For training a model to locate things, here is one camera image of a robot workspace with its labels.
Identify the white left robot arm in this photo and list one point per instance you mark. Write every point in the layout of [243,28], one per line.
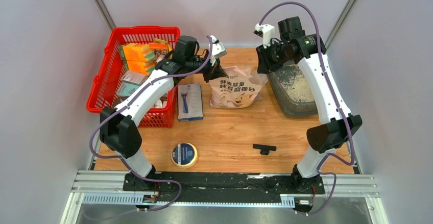
[118,127]

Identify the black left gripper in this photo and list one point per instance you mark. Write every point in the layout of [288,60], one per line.
[214,72]

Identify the teal box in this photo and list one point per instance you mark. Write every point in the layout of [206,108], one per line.
[126,89]

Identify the orange green sponge pack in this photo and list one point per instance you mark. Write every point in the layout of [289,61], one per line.
[137,52]

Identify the pink cat litter bag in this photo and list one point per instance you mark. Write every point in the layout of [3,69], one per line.
[240,88]

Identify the black T-shaped bracket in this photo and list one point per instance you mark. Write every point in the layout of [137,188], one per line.
[264,149]

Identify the tape roll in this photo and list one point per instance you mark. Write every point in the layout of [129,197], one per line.
[184,155]

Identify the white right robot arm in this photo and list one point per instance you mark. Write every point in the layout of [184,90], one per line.
[289,42]

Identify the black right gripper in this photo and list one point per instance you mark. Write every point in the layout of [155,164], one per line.
[266,66]

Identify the dark grey litter box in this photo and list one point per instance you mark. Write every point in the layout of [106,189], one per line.
[292,92]

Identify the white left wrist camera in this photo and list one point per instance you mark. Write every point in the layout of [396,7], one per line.
[218,49]

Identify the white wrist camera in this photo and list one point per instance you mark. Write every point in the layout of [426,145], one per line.
[218,49]
[266,32]

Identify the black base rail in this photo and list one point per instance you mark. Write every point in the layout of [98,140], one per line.
[223,187]

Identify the red plastic basket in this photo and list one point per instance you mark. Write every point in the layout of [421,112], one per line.
[108,80]

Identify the yellow orange snack pack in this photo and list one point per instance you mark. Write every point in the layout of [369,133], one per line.
[160,47]

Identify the razor blister pack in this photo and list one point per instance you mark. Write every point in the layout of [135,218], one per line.
[190,102]

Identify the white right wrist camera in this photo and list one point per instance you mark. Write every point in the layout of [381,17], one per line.
[266,32]

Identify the grey pink box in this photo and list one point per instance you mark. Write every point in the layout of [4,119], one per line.
[134,78]

